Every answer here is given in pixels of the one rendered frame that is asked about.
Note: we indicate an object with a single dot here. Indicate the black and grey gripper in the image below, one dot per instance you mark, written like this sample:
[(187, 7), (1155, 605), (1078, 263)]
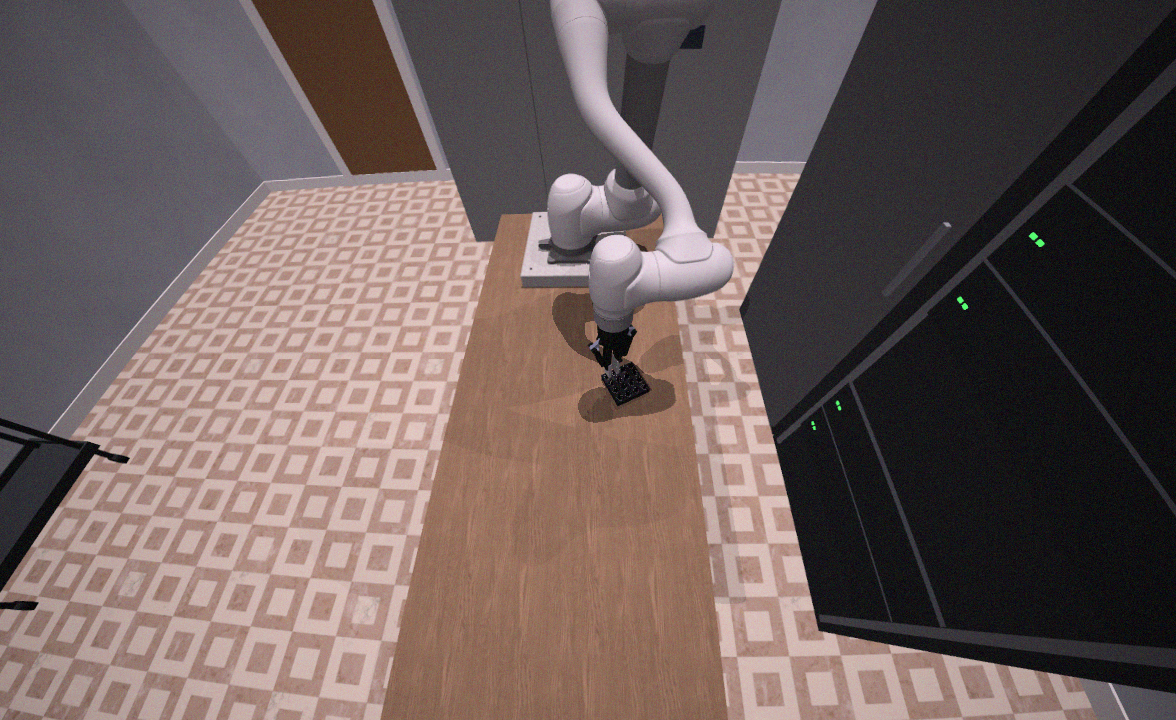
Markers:
[(615, 343)]

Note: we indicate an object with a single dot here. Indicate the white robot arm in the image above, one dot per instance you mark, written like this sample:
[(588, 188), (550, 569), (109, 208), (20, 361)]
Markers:
[(685, 264)]

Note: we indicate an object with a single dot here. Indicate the black knob box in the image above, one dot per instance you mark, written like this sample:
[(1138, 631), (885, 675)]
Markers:
[(628, 385)]

